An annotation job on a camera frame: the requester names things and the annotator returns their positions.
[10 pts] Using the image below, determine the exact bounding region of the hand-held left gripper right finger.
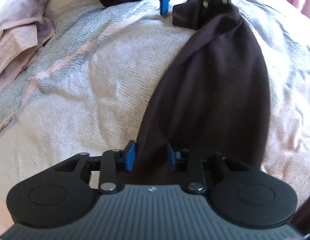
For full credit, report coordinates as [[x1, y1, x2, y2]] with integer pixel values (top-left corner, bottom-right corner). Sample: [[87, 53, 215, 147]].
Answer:
[[167, 142, 245, 195]]

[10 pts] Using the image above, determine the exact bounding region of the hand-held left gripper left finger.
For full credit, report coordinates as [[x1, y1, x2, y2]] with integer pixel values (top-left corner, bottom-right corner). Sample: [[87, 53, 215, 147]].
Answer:
[[55, 140, 137, 195]]

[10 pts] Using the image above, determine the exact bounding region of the dark shirt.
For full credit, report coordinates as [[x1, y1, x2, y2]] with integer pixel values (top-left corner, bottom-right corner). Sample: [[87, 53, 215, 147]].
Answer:
[[132, 0, 270, 188]]

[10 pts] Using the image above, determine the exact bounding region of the pink and grey woven blanket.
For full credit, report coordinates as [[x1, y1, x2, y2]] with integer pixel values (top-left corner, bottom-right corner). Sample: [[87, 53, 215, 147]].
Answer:
[[0, 0, 310, 230]]

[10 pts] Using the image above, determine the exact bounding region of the pink crumpled sheet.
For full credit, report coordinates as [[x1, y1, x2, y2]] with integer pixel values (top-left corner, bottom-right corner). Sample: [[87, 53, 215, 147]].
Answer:
[[0, 0, 57, 90]]

